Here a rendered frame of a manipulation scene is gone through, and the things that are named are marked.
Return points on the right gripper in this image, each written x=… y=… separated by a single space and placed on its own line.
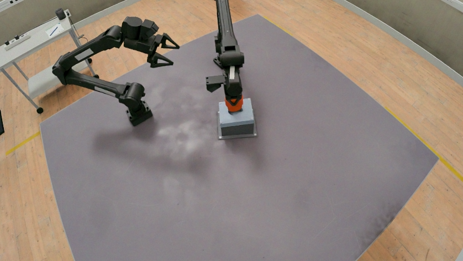
x=153 y=56

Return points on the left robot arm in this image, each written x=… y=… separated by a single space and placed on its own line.
x=231 y=60

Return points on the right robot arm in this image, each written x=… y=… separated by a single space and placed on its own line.
x=133 y=30

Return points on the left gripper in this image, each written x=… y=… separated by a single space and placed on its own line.
x=230 y=97

